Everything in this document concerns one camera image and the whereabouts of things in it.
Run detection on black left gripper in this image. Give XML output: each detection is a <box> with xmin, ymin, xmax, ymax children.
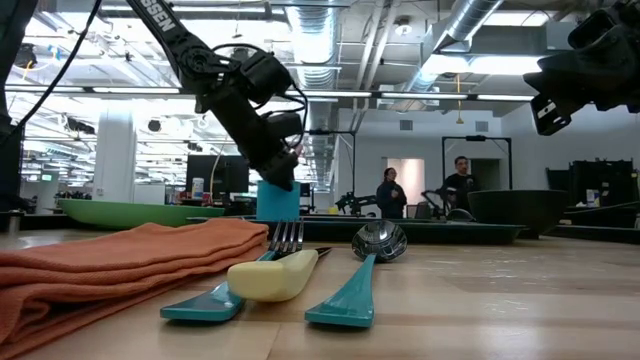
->
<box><xmin>202</xmin><ymin>89</ymin><xmax>301</xmax><ymax>193</ymax></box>

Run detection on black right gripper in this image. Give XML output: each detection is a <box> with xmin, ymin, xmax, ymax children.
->
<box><xmin>522</xmin><ymin>27</ymin><xmax>640</xmax><ymax>137</ymax></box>

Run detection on blue plastic mug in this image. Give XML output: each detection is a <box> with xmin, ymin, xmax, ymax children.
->
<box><xmin>256</xmin><ymin>180</ymin><xmax>302</xmax><ymax>222</ymax></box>

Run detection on black bowl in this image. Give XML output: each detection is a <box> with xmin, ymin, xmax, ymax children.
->
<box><xmin>466</xmin><ymin>189</ymin><xmax>570</xmax><ymax>239</ymax></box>

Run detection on knife with cream handle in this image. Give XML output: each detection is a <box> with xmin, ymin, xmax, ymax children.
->
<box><xmin>225</xmin><ymin>245</ymin><xmax>333</xmax><ymax>303</ymax></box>

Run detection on spoon with teal handle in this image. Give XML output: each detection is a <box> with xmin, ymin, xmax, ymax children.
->
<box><xmin>304</xmin><ymin>219</ymin><xmax>409</xmax><ymax>330</ymax></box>

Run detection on fork with teal handle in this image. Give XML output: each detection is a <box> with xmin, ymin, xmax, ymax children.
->
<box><xmin>159</xmin><ymin>218</ymin><xmax>306</xmax><ymax>323</ymax></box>

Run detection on green plate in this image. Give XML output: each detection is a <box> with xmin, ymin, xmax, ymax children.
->
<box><xmin>56</xmin><ymin>197</ymin><xmax>227</xmax><ymax>231</ymax></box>

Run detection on orange cloth napkin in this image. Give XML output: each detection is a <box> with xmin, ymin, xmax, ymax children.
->
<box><xmin>0</xmin><ymin>217</ymin><xmax>271</xmax><ymax>360</ymax></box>

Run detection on black background gantry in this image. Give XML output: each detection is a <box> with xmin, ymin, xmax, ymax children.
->
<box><xmin>304</xmin><ymin>129</ymin><xmax>358</xmax><ymax>201</ymax></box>
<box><xmin>441</xmin><ymin>133</ymin><xmax>513</xmax><ymax>192</ymax></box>

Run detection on black monitor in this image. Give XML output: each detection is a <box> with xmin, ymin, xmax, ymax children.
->
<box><xmin>185</xmin><ymin>154</ymin><xmax>251</xmax><ymax>202</ymax></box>

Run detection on black storage cabinet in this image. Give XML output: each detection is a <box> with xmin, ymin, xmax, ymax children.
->
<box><xmin>545</xmin><ymin>158</ymin><xmax>639</xmax><ymax>208</ymax></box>

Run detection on person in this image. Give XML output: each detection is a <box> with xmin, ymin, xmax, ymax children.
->
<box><xmin>441</xmin><ymin>155</ymin><xmax>482</xmax><ymax>212</ymax></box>
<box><xmin>375</xmin><ymin>166</ymin><xmax>409</xmax><ymax>220</ymax></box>

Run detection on long ceiling light strip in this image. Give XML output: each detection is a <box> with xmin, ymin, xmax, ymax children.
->
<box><xmin>0</xmin><ymin>84</ymin><xmax>536</xmax><ymax>105</ymax></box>

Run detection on white pillar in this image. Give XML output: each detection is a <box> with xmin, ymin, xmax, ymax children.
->
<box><xmin>92</xmin><ymin>99</ymin><xmax>139</xmax><ymax>204</ymax></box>

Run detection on black ceiling device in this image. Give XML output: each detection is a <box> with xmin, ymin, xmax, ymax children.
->
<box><xmin>12</xmin><ymin>42</ymin><xmax>39</xmax><ymax>70</ymax></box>

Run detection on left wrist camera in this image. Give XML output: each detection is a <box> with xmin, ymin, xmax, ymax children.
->
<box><xmin>266</xmin><ymin>111</ymin><xmax>305</xmax><ymax>140</ymax></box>

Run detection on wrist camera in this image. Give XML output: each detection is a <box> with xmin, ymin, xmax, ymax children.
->
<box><xmin>566</xmin><ymin>5</ymin><xmax>621</xmax><ymax>52</ymax></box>
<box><xmin>266</xmin><ymin>111</ymin><xmax>305</xmax><ymax>140</ymax></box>

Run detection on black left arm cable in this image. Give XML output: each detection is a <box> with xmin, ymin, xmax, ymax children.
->
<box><xmin>212</xmin><ymin>42</ymin><xmax>310</xmax><ymax>151</ymax></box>

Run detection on yellow hanging cord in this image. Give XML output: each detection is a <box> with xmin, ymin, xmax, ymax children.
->
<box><xmin>453</xmin><ymin>72</ymin><xmax>466</xmax><ymax>126</ymax></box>

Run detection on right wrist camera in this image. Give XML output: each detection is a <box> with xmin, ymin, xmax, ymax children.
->
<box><xmin>566</xmin><ymin>5</ymin><xmax>621</xmax><ymax>52</ymax></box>

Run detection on black aluminium table frame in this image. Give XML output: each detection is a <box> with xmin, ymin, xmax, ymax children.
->
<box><xmin>0</xmin><ymin>201</ymin><xmax>640</xmax><ymax>246</ymax></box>

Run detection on silver air duct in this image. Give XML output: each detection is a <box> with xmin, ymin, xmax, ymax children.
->
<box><xmin>285</xmin><ymin>0</ymin><xmax>342</xmax><ymax>92</ymax></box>
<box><xmin>399</xmin><ymin>0</ymin><xmax>506</xmax><ymax>96</ymax></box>

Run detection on black hanging cable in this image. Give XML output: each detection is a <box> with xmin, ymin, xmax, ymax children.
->
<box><xmin>7</xmin><ymin>0</ymin><xmax>104</xmax><ymax>136</ymax></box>

